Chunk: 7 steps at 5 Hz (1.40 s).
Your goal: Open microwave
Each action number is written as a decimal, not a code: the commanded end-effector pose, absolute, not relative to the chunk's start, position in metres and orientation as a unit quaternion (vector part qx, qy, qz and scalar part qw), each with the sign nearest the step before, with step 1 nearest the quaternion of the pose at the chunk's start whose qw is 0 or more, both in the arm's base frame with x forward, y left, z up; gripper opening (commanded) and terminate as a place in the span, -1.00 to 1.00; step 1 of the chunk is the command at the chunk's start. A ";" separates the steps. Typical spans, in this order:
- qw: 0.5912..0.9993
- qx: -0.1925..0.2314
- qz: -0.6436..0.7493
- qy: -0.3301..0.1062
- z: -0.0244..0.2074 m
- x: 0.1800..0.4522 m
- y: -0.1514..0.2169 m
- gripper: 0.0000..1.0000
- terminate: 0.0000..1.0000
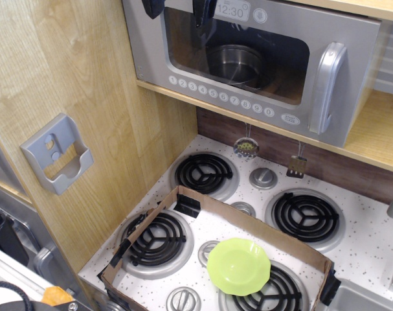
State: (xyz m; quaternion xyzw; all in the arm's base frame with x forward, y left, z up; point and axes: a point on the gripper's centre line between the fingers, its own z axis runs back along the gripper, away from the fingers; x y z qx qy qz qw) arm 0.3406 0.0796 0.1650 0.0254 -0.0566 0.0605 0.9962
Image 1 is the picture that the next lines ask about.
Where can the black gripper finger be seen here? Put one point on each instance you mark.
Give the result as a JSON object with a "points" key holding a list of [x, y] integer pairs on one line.
{"points": [[203, 11], [153, 8]]}

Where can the grey toy microwave door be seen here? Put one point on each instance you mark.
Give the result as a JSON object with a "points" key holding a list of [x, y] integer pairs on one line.
{"points": [[296, 67]]}

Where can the silver microwave door handle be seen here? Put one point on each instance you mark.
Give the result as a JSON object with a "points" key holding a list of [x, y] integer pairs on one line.
{"points": [[324, 83]]}

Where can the steel pot in microwave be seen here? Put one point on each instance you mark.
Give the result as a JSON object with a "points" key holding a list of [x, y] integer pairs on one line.
{"points": [[239, 66]]}

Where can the hanging metal strainer spoon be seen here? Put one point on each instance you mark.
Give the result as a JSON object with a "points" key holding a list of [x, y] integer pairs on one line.
{"points": [[246, 147]]}

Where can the back left black burner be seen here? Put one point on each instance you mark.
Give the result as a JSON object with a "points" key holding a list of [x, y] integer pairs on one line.
{"points": [[207, 173]]}

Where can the black burner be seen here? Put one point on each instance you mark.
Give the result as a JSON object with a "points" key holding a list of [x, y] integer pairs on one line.
{"points": [[284, 291], [163, 248], [307, 215], [207, 173]]}

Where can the grey upper stove knob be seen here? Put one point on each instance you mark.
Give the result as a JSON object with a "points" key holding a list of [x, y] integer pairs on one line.
{"points": [[263, 178]]}

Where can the grey stove knob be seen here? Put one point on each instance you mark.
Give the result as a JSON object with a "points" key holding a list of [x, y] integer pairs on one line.
{"points": [[183, 299], [245, 208], [263, 178], [205, 250]]}

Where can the hanging metal spatula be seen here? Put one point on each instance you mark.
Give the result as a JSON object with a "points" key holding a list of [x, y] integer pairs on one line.
{"points": [[297, 163]]}

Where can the grey middle stove knob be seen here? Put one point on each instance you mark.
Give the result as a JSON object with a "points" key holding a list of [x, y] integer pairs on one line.
{"points": [[245, 208]]}

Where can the back right black burner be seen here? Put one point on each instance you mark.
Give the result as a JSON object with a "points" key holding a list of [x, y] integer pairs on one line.
{"points": [[307, 215]]}

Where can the front left black burner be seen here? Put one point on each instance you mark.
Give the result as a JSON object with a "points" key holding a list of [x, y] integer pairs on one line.
{"points": [[163, 248]]}

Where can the grey centre stove knob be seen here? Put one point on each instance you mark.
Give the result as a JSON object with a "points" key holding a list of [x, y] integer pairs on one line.
{"points": [[205, 250]]}

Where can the green plastic plate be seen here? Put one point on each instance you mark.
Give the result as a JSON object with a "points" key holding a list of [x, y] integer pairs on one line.
{"points": [[238, 267]]}

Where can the grey front stove knob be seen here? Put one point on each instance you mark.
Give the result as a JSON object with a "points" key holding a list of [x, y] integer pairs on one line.
{"points": [[183, 299]]}

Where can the front right black burner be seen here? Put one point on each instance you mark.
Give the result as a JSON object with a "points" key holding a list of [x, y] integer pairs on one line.
{"points": [[284, 291]]}

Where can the orange tag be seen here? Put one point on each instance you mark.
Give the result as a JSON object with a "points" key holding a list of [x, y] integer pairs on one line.
{"points": [[55, 295]]}

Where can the silver sink basin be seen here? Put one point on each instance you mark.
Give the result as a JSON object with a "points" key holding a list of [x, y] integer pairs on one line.
{"points": [[352, 297]]}

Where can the grey wall phone holder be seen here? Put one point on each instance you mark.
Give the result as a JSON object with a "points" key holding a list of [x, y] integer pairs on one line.
{"points": [[49, 144]]}

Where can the brown cardboard frame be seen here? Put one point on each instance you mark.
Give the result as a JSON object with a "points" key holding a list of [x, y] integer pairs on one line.
{"points": [[209, 219]]}

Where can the silver oven door handle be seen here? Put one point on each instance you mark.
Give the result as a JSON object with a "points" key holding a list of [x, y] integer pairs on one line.
{"points": [[41, 264]]}

